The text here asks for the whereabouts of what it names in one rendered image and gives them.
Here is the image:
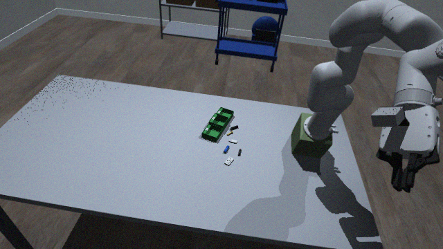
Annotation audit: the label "white domino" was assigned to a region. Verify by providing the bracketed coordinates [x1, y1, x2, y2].
[224, 157, 234, 166]

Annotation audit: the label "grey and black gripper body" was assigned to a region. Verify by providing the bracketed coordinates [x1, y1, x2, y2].
[379, 101, 440, 159]

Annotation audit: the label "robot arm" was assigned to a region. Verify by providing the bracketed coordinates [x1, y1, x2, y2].
[303, 0, 443, 140]

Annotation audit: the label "dark green open bins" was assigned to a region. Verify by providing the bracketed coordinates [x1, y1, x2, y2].
[202, 107, 234, 142]

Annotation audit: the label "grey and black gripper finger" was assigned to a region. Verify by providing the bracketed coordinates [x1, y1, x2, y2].
[376, 149, 403, 192]
[401, 146, 440, 193]

